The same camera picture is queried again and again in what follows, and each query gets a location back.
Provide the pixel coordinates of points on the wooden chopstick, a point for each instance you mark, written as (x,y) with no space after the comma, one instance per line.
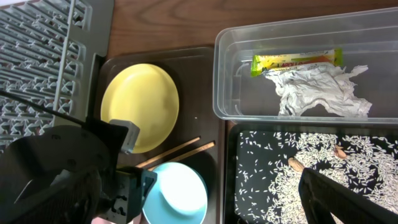
(193,152)
(166,153)

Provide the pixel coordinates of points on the brown serving tray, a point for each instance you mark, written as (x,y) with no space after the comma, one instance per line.
(192,72)

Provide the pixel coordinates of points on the clear plastic waste bin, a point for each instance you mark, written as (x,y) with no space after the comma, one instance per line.
(366,38)

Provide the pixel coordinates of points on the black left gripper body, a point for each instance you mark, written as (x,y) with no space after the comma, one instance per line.
(69,174)

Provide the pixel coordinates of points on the green snack wrapper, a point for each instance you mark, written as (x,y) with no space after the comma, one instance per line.
(264,63)

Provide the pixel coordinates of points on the black waste tray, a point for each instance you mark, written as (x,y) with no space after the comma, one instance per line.
(264,174)

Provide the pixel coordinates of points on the lower wooden chopstick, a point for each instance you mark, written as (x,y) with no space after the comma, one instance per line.
(193,152)

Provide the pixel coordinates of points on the yellow round plate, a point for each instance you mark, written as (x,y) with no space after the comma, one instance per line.
(145,95)

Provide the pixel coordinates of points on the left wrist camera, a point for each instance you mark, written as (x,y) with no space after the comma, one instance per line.
(131,136)

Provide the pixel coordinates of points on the white paper napkin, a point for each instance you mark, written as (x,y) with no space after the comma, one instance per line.
(306,86)

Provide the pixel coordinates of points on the light blue bowl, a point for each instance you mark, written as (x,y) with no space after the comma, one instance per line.
(179,196)

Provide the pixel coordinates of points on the grey plastic dish rack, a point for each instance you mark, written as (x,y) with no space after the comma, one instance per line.
(51,52)

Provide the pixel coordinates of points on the pink white bowl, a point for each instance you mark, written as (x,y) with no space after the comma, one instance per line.
(99,220)

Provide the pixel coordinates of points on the spilled rice pile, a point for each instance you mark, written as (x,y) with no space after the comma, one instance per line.
(342,168)

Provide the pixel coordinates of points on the upper wooden chopstick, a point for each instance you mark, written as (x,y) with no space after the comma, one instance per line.
(166,153)

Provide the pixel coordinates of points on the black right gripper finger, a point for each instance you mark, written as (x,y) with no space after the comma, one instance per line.
(323,198)

